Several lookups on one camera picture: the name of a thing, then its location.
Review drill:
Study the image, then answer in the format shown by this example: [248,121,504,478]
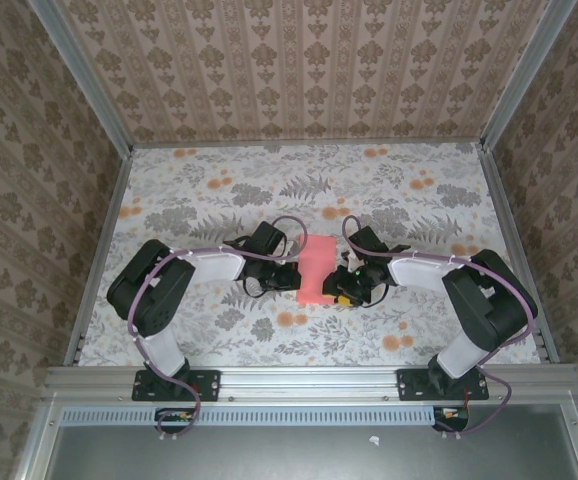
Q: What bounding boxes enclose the pink paper sheet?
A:
[296,233,339,305]

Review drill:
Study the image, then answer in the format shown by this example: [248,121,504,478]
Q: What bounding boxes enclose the floral patterned table cover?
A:
[76,142,544,369]

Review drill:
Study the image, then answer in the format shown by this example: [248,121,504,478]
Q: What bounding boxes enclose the grey metal panel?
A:
[43,424,578,480]

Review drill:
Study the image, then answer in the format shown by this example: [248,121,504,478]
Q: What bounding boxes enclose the wide aluminium mounting rail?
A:
[41,363,578,402]

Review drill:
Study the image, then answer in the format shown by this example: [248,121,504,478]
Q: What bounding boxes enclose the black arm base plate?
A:
[397,368,490,403]
[132,368,221,403]

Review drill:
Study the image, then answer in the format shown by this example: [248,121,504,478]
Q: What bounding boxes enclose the slotted grey cable duct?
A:
[61,405,468,427]

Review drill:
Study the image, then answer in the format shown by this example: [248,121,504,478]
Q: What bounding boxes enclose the thin aluminium edge rail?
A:
[131,140,483,149]

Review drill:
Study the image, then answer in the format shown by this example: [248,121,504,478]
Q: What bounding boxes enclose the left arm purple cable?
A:
[127,215,306,444]

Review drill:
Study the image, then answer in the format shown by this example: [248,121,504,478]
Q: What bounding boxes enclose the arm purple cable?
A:
[341,214,540,441]
[127,215,306,444]

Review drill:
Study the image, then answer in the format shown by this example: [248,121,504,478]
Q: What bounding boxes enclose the aluminium side rail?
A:
[63,149,135,366]
[478,143,560,365]

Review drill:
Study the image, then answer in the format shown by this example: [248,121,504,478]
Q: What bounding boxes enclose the black connector board with wires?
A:
[155,407,196,435]
[431,405,471,432]

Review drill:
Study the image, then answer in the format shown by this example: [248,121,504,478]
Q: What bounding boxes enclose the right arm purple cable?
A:
[341,214,540,441]

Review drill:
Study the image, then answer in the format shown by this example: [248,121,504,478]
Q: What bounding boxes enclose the aluminium frame post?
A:
[27,0,135,155]
[479,0,578,151]

